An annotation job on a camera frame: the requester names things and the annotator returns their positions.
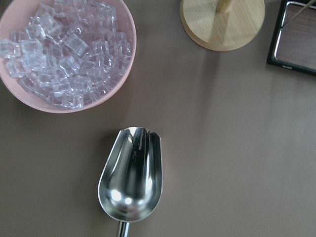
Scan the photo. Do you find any steel ice scoop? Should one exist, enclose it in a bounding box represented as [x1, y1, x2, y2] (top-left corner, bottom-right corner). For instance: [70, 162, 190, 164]
[97, 127, 163, 237]

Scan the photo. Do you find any wooden cup tree stand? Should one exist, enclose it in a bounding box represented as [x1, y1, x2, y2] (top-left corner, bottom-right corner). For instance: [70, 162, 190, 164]
[180, 0, 265, 51]

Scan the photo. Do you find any pink bowl with ice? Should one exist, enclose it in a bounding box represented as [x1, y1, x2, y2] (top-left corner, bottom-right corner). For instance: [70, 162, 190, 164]
[0, 0, 136, 113]

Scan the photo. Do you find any black framed glass rack tray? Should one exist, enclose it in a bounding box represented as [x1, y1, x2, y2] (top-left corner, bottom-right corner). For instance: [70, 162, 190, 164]
[267, 0, 316, 76]

